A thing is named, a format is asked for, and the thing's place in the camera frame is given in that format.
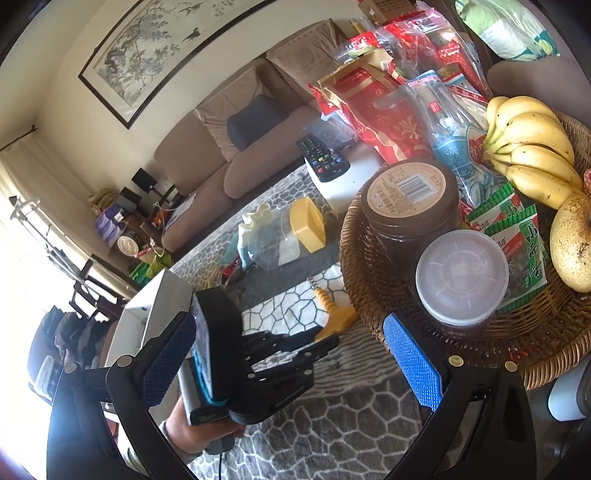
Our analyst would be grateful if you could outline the wooden handled corkscrew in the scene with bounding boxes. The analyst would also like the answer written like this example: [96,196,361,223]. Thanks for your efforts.
[312,286,360,342]

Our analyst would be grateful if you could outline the person's left hand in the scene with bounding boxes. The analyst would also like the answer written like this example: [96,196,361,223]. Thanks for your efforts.
[164,397,245,455]

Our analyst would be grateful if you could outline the white cardboard box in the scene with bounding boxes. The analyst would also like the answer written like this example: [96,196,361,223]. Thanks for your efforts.
[103,268,195,416]

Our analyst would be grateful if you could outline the wicker basket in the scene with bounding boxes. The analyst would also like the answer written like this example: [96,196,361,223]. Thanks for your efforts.
[338,108,591,392]

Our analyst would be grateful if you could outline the patterned table cloth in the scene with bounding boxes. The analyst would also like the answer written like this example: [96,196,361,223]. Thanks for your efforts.
[170,161,445,480]

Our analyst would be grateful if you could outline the clear lid plastic container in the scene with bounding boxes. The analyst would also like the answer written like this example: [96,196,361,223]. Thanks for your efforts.
[415,229,509,339]

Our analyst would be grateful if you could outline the green snack packet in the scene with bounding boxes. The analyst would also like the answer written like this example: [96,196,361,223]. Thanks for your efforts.
[467,183,547,315]

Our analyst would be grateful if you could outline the yellow pear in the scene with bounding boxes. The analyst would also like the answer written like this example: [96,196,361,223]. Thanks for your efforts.
[550,195,591,293]

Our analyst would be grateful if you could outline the brown sofa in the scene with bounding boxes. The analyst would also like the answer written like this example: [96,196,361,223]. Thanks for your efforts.
[154,19,346,252]

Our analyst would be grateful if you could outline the brown lidded jar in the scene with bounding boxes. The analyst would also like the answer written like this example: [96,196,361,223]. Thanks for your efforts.
[361,159,461,274]

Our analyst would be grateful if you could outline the black remote control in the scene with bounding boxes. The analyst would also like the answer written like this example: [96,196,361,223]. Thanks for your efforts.
[297,135,351,183]

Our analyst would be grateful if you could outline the dark blue cushion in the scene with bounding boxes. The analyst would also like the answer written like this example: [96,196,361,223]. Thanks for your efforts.
[226,95,290,151]

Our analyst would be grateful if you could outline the banana bunch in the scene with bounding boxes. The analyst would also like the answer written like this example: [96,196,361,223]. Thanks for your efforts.
[483,96,583,210]

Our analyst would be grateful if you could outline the framed ink painting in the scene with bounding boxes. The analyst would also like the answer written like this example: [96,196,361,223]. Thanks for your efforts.
[78,0,270,129]

